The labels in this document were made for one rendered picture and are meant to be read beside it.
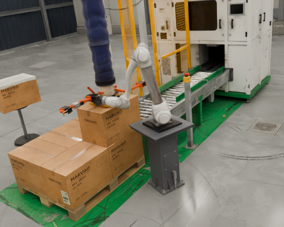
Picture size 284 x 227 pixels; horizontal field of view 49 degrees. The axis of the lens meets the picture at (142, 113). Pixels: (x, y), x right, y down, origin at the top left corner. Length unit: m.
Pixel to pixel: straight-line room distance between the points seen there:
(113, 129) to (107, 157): 0.31
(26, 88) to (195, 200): 2.97
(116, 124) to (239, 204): 1.52
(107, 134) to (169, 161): 0.72
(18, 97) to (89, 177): 2.08
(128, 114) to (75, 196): 1.06
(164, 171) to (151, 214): 0.47
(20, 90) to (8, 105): 0.27
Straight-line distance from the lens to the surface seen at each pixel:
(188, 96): 4.05
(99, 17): 3.30
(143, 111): 4.24
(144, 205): 3.42
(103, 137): 3.40
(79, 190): 3.29
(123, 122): 3.54
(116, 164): 3.62
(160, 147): 3.27
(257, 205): 3.43
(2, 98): 4.88
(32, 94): 5.05
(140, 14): 7.00
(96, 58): 3.37
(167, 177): 3.51
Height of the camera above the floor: 2.15
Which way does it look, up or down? 23 degrees down
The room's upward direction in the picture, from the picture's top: 7 degrees counter-clockwise
